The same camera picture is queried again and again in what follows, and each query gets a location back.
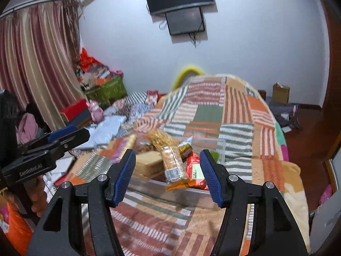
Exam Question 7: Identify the red white chip bag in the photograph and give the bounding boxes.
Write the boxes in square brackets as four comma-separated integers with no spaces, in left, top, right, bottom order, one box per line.
[186,152,208,191]

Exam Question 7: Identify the purple yellow cake roll pack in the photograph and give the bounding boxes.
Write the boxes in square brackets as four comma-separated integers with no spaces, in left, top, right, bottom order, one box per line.
[110,134,137,164]

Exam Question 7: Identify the sliced bread loaf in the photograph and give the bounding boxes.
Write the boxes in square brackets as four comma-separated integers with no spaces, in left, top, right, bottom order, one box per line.
[133,151,164,179]

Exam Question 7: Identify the orange cracker pack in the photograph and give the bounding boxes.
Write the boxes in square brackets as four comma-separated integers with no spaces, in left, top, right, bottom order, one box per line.
[161,146,190,191]

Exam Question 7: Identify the clear bag brown snacks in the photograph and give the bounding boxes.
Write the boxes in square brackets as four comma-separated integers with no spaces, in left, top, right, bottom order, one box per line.
[134,128,180,153]

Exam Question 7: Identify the person's left hand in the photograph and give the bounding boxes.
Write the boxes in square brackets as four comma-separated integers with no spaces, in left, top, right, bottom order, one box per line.
[3,176,48,217]

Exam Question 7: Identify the white plastic mailer bag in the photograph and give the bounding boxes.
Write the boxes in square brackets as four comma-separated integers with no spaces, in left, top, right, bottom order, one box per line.
[76,116,127,149]

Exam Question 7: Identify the pink clothing pile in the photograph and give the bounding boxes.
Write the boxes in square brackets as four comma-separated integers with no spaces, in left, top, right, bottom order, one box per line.
[16,113,38,144]

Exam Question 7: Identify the red flat box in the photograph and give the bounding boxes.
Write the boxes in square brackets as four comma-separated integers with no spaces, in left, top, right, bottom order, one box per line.
[60,99,88,122]

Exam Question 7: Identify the pink plush toy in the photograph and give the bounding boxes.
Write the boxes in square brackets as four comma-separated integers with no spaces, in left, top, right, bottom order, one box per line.
[86,100,105,124]

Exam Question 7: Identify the green round jelly cup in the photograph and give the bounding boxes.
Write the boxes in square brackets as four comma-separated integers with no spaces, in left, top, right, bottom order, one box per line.
[210,150,220,163]

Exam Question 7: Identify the green storage box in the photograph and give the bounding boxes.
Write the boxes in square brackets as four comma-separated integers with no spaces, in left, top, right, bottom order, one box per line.
[85,76,127,108]

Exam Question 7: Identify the checkered patterned pillow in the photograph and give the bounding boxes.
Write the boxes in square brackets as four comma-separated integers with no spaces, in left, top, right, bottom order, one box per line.
[112,90,159,122]

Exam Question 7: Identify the clear plastic storage bin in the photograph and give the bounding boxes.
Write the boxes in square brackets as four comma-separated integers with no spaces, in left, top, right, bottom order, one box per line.
[128,136,225,209]

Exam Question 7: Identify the red plastic bag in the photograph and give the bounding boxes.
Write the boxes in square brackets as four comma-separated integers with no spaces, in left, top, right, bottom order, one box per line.
[79,47,102,72]

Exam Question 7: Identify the white refrigerator with stickers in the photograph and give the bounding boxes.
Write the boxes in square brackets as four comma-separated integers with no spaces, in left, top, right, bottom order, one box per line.
[310,151,340,255]

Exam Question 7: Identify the dark clothes floor pile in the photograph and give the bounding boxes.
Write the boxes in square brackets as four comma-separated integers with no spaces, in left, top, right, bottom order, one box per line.
[265,96,302,129]

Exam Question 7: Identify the brown cardboard box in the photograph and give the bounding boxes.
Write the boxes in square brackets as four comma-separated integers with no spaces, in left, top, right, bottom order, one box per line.
[272,83,290,104]

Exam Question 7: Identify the yellow curved headboard tube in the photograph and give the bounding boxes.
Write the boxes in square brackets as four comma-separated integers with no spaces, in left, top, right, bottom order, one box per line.
[172,65,205,91]

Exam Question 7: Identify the brown wooden door frame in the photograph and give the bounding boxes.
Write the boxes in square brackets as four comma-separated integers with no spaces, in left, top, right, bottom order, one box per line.
[321,0,340,158]

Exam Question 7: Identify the small black wall monitor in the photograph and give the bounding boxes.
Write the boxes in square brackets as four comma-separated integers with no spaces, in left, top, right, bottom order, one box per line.
[165,7,205,36]

